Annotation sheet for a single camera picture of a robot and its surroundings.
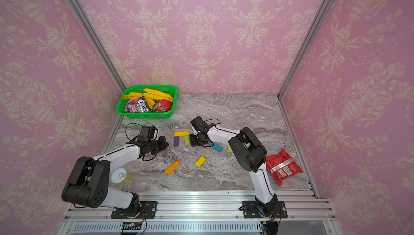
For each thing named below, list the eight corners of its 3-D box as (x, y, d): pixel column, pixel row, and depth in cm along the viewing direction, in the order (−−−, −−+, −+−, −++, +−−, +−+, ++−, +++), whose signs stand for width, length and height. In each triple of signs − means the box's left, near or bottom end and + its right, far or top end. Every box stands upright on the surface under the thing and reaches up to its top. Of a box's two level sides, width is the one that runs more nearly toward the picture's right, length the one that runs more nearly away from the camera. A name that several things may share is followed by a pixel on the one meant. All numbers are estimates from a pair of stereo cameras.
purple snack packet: (127, 114, 110) (122, 108, 104) (131, 104, 116) (127, 97, 111) (149, 114, 110) (146, 108, 104) (153, 104, 116) (150, 97, 111)
